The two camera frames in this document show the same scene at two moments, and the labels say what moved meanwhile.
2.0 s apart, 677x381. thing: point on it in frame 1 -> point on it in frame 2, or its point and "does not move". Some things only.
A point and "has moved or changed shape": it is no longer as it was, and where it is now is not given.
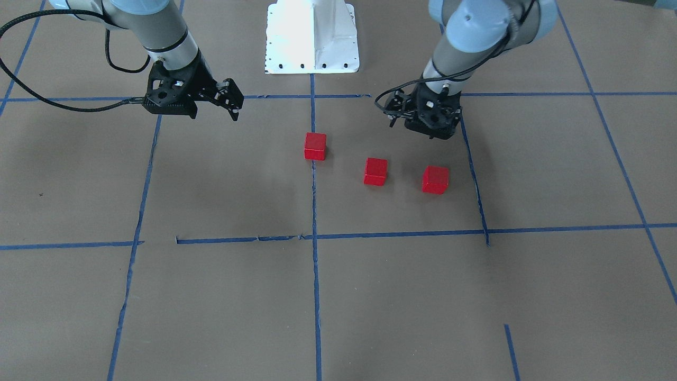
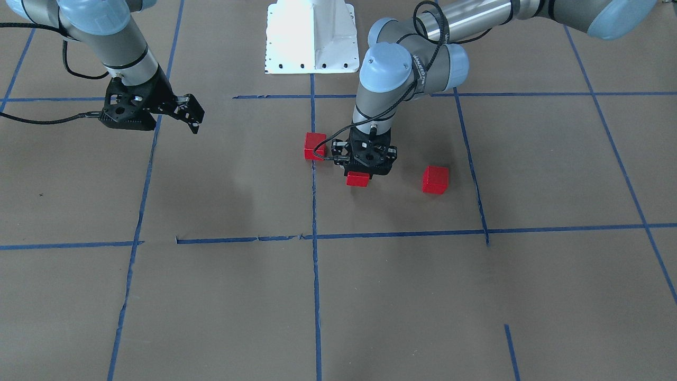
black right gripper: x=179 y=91 -> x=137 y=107
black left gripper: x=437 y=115 -> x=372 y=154
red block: x=376 y=171 has moved or changed shape
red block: x=435 y=180 does not move
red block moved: x=315 y=144 does not move
